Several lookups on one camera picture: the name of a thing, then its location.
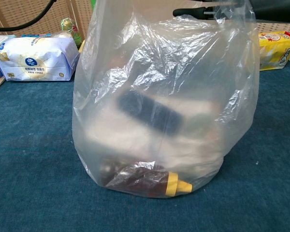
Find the light blue wipes pack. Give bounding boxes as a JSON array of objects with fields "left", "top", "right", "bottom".
[{"left": 0, "top": 35, "right": 16, "bottom": 53}]

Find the brown sauce bottle yellow cap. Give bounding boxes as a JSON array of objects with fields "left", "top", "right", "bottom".
[{"left": 101, "top": 164, "right": 193, "bottom": 198}]

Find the dark blue box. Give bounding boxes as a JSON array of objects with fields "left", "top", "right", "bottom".
[{"left": 117, "top": 90, "right": 184, "bottom": 135}]

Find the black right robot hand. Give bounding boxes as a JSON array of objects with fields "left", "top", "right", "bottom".
[{"left": 173, "top": 0, "right": 290, "bottom": 24}]

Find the clear plastic shopping bag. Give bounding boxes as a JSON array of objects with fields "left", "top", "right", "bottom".
[{"left": 72, "top": 0, "right": 261, "bottom": 199}]

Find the woven rattan folding screen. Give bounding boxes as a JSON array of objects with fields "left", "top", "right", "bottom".
[{"left": 0, "top": 0, "right": 290, "bottom": 41}]

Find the yellow snack bag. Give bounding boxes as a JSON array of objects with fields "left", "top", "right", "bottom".
[{"left": 257, "top": 30, "right": 290, "bottom": 71}]

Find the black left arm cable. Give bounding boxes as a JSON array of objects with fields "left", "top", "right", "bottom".
[{"left": 0, "top": 0, "right": 58, "bottom": 32}]

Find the teal felt table cover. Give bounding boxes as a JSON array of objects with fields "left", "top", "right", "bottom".
[{"left": 0, "top": 62, "right": 290, "bottom": 232}]

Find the white blue tissue pack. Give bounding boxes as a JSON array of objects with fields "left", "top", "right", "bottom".
[{"left": 0, "top": 36, "right": 80, "bottom": 82}]

